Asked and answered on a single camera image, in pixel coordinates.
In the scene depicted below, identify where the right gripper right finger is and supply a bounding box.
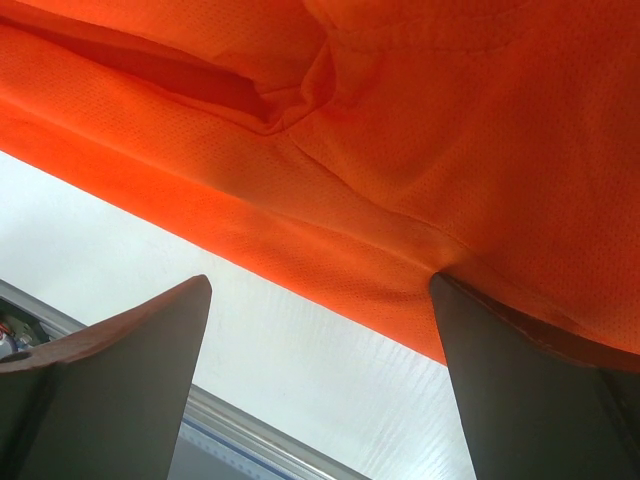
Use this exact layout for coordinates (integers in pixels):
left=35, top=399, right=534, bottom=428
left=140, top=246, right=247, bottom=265
left=429, top=274, right=639, bottom=479

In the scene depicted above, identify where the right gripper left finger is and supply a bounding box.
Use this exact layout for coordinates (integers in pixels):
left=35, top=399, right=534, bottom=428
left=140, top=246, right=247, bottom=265
left=1, top=275, right=212, bottom=479

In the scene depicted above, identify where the orange t shirt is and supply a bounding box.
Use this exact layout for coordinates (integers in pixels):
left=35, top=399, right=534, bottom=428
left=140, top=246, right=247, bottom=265
left=1, top=1, right=639, bottom=361

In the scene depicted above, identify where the aluminium mounting rail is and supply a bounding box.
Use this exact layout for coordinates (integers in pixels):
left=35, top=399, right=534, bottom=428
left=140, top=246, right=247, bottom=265
left=1, top=284, right=357, bottom=479

